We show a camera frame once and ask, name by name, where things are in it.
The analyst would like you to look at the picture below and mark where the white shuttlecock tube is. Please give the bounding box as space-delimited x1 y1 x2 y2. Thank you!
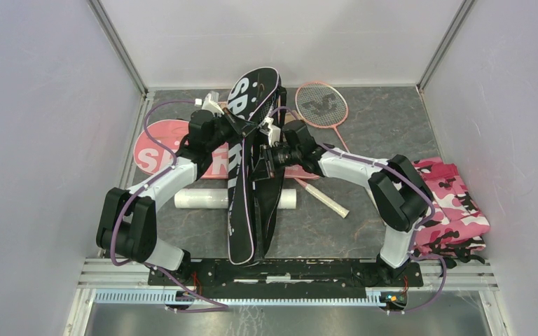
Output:
174 188 297 210

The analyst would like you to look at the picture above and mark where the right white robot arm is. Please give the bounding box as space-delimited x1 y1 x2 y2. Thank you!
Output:
251 119 435 286

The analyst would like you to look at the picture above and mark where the pink camouflage cloth bag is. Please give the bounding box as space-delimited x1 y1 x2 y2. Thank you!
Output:
413 157 490 268

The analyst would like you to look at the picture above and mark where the white frame badminton racket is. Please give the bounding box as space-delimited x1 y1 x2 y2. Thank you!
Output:
255 91 280 123

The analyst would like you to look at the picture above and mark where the pink SPORT racket bag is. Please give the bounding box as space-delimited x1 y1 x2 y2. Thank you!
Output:
134 119 321 181

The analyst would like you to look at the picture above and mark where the white toothed cable duct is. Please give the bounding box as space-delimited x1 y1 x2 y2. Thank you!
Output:
93 288 385 308

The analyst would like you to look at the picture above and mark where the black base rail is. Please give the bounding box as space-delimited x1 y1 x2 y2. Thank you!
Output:
148 258 424 300

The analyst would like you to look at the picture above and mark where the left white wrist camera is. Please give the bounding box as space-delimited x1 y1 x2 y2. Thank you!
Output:
201 91 223 116

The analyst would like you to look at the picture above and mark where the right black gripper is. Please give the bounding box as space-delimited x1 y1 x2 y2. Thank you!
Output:
249 143 301 181

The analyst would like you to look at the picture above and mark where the black SPORT racket bag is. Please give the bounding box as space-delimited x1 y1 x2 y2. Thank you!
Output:
227 66 281 266

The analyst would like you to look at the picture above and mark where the pink frame badminton racket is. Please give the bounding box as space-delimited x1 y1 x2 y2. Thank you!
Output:
294 81 350 152

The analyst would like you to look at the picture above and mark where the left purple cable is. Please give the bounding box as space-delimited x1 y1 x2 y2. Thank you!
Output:
110 98 229 314

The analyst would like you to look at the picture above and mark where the white racket handle left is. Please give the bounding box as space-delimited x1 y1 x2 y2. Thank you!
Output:
305 184 351 219

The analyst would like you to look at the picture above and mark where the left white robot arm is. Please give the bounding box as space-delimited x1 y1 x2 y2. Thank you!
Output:
96 110 258 286

